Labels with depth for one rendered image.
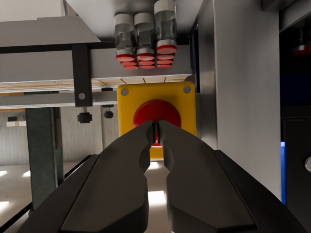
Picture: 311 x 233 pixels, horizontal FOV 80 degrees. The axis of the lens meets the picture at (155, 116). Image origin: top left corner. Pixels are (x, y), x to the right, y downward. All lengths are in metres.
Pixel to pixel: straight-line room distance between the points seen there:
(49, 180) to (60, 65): 2.70
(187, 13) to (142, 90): 0.11
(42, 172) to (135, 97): 2.82
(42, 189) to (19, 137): 9.51
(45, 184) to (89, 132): 8.03
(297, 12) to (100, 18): 0.19
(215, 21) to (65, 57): 0.22
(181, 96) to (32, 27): 0.26
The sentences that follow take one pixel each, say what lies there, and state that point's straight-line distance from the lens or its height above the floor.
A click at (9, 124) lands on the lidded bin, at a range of 11.81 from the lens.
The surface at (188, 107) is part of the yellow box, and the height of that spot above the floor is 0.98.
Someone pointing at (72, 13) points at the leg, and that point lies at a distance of 0.39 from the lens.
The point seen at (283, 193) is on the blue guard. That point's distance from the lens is 0.23.
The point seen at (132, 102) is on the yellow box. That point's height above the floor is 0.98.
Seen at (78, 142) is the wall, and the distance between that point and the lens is 11.11.
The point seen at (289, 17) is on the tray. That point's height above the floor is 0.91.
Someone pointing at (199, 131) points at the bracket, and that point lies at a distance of 0.25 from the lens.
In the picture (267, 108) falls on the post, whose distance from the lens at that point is 0.20.
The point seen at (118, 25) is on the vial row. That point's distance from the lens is 0.22.
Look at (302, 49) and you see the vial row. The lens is 0.27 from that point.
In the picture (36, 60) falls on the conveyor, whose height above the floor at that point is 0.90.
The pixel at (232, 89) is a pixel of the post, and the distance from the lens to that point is 0.19.
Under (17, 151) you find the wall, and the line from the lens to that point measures 12.60.
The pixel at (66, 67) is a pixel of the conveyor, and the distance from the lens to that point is 0.32.
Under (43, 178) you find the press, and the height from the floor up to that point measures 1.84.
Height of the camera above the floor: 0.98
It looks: 2 degrees up
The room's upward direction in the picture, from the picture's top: 178 degrees clockwise
